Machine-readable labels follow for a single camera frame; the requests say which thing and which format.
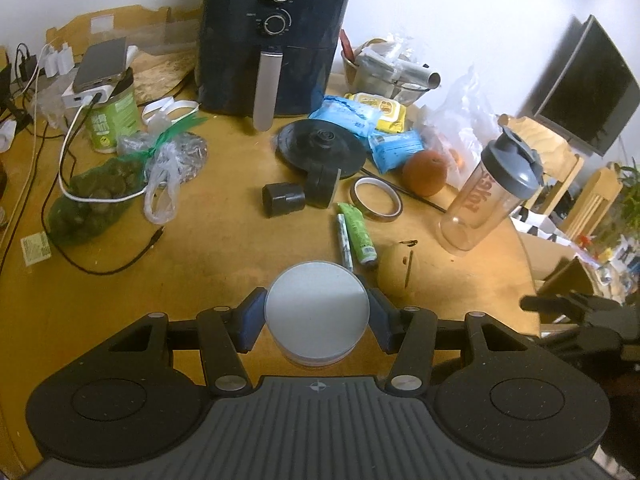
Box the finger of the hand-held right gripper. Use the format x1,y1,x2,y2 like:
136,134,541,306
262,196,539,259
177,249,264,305
519,290,601,322

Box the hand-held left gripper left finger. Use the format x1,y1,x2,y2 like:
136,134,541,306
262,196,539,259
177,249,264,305
102,287,269,397

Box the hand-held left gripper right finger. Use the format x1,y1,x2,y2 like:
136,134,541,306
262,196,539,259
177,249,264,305
370,287,532,397

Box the white round jar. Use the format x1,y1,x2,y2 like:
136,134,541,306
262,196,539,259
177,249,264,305
264,261,371,369

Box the green tube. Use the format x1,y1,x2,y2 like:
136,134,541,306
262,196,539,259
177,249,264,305
336,202,377,265

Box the black roll with grey face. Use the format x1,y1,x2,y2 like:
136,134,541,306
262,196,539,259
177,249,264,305
305,164,342,209

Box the cardboard box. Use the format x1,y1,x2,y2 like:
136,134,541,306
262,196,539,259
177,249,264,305
514,229,603,307

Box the white pen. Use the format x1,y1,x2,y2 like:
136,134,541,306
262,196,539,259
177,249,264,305
337,213,355,271

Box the small black ribbed cylinder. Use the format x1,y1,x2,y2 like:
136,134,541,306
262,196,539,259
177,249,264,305
262,182,306,219

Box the green plant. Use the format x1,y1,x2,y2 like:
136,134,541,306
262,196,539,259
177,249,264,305
616,159,640,233

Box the clear shaker bottle grey lid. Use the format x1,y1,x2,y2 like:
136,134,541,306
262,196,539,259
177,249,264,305
438,127,544,254

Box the thin black stick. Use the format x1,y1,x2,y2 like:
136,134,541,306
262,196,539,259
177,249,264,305
360,167,448,213

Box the orange fruit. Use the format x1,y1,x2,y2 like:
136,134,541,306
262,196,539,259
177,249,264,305
402,150,448,197

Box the small clear plastic bag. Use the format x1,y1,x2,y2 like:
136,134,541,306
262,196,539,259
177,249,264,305
117,132,209,224

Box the small blue wipes packet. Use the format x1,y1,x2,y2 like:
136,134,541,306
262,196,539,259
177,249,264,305
368,130,426,174

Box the black round disc base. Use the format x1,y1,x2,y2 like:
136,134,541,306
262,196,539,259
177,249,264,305
276,120,367,181

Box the green mesh bag of nuts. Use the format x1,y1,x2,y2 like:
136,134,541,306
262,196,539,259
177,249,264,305
47,117,208,247

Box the black monitor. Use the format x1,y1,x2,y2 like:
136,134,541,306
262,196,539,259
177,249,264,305
517,13,634,157

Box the large blue wipes packet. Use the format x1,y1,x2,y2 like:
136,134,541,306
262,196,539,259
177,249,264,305
308,95,379,136

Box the yellow wipes packet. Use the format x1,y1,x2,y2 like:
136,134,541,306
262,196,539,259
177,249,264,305
345,91,409,134

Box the large clear plastic bag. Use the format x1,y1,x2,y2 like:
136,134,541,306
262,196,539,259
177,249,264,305
419,64,502,190

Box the small paper label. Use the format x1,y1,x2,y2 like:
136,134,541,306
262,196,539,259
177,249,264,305
20,232,52,264

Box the green can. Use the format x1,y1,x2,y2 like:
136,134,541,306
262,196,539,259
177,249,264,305
82,67,141,154

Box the foil roll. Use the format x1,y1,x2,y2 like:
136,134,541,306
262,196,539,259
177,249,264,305
395,59,442,89

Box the bowl of assorted packets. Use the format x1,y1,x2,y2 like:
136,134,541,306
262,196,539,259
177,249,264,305
341,35,442,107

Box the dark blue air fryer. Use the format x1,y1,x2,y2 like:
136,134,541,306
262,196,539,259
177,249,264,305
195,0,354,132

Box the torn cardboard sheet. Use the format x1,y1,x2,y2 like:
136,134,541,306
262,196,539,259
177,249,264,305
45,5,202,105

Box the white charger box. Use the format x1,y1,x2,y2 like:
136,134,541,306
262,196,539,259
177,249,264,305
62,84,114,111

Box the grey power bank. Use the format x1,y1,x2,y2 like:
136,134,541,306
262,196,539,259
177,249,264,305
73,37,129,94

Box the white plug adapters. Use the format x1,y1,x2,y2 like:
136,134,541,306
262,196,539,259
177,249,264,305
42,42,77,79

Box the amber tape ring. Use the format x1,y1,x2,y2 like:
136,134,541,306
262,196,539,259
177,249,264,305
349,176,404,221

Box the thin black audio cable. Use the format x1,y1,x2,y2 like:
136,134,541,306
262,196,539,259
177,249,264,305
0,110,166,275

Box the white strap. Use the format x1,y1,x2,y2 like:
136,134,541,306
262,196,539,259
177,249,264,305
141,99,200,126

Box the white cable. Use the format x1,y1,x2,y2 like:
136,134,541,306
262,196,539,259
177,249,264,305
10,44,151,207

